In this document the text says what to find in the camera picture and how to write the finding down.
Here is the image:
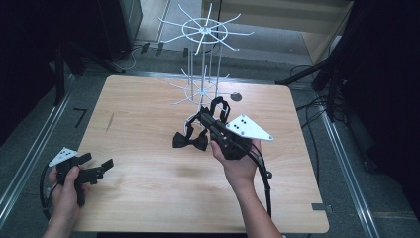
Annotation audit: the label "wooden cabinet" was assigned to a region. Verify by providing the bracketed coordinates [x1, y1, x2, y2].
[201, 0, 355, 65]

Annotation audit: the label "white wire display rack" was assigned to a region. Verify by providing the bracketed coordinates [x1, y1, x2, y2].
[157, 3, 256, 133]

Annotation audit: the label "black bow tie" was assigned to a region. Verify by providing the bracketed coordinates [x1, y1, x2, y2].
[171, 95, 232, 153]

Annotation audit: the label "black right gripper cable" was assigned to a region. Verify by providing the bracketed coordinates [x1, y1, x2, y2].
[248, 142, 274, 218]

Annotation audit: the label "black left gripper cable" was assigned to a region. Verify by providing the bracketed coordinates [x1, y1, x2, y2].
[39, 163, 54, 222]

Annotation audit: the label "black floor cables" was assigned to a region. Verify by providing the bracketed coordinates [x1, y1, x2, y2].
[289, 64, 335, 175]

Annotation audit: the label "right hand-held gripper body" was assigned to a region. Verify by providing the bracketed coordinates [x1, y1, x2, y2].
[210, 114, 274, 162]

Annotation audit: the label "dark cabinet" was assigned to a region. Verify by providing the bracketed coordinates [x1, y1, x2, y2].
[97, 0, 144, 62]

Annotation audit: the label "person's left hand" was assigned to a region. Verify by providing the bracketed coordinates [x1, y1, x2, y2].
[48, 165, 91, 223]

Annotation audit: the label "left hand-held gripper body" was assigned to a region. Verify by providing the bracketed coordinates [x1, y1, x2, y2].
[48, 147, 104, 208]

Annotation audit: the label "black metal stand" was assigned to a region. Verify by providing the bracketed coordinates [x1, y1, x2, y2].
[274, 49, 353, 124]
[53, 39, 127, 107]

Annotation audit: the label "white floor cable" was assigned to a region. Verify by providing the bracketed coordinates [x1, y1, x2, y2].
[122, 45, 142, 73]

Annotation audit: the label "person's right hand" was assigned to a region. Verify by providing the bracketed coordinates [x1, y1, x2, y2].
[210, 138, 263, 195]

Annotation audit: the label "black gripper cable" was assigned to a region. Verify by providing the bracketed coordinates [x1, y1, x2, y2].
[248, 142, 274, 218]
[39, 163, 54, 222]

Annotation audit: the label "metal floor rail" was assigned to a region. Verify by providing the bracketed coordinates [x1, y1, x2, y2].
[317, 97, 381, 238]
[0, 74, 77, 220]

